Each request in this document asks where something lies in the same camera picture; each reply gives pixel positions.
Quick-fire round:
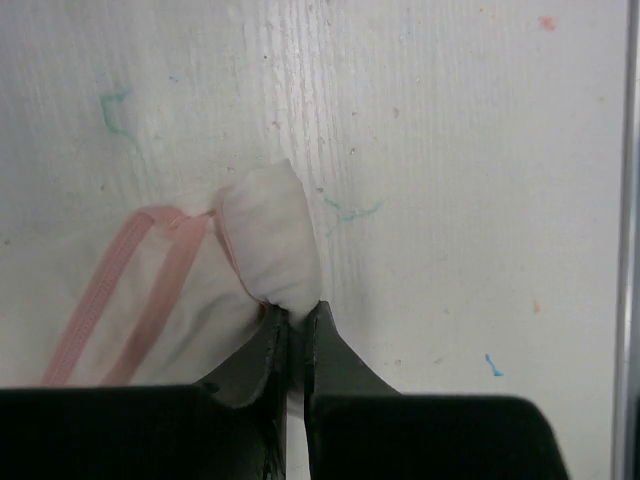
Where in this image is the white pink-trimmed underwear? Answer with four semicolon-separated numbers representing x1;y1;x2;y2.
42;161;322;387

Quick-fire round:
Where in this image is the aluminium mounting rail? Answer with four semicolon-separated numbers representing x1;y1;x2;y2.
611;1;639;479

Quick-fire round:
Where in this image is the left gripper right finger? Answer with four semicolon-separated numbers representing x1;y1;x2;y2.
304;301;568;479

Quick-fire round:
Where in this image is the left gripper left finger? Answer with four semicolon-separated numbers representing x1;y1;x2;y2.
1;307;289;479

